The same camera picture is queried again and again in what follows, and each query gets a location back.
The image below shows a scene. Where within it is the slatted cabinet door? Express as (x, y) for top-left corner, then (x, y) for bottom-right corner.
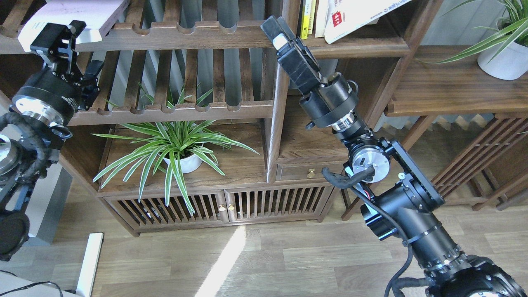
(102, 191), (229, 236)
(221, 183), (338, 224)

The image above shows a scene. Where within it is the yellow upright book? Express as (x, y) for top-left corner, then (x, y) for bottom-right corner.
(299, 0), (312, 39)

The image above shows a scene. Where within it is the pale pink white book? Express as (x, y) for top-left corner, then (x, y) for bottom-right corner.
(17, 0), (130, 53)

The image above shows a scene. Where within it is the white board on floor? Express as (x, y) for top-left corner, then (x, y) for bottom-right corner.
(75, 232), (104, 297)

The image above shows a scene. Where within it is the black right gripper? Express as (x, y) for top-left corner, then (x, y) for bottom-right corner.
(260, 16), (328, 96)

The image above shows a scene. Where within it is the dark wooden side table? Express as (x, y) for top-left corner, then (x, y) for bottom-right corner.
(336, 46), (527, 210)

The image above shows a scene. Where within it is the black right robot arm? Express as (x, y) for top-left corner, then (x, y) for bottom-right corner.
(261, 16), (526, 297)

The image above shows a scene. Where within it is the right spider plant white pot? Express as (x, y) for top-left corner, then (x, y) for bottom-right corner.
(436, 0), (528, 80)

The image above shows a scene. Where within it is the white book red stamp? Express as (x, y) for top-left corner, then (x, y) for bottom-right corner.
(324, 0), (411, 44)

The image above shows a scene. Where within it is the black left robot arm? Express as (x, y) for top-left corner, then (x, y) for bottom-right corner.
(0, 20), (104, 261)

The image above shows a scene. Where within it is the right slatted cabinet door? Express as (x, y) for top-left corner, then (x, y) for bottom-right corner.
(221, 183), (338, 224)

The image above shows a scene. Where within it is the small wooden drawer brass knob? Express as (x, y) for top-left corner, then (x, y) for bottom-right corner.
(276, 160), (345, 181)

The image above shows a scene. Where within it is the cream thin upright book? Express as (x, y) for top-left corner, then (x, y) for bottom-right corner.
(308, 0), (316, 35)

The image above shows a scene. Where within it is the left slatted cabinet door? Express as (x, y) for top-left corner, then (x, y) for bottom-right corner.
(102, 191), (229, 236)

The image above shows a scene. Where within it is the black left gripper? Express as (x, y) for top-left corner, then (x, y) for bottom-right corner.
(30, 19), (104, 99)

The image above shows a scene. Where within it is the red planet cover book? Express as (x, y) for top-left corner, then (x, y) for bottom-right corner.
(314, 0), (330, 38)

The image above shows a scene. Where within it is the dark wooden bookshelf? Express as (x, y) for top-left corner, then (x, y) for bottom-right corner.
(0, 0), (444, 238)

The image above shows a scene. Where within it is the grey white cabinet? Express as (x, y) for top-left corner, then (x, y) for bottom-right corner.
(0, 94), (74, 249)

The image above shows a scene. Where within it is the spider plant white pot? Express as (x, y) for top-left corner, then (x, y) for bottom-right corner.
(92, 82), (260, 216)
(436, 0), (528, 80)

